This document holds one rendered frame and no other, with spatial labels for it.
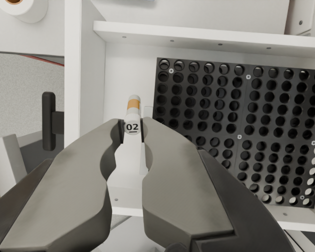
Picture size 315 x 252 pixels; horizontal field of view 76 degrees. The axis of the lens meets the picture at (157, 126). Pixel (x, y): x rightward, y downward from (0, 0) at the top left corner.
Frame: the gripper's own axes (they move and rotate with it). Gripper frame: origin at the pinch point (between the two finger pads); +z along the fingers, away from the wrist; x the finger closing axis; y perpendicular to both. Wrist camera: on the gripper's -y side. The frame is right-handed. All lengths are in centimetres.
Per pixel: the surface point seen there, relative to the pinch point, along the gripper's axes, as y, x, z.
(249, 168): 12.1, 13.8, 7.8
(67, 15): -5.5, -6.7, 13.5
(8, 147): 18.6, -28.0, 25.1
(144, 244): 120, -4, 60
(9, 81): 29, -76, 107
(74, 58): -1.5, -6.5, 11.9
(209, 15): -4.6, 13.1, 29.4
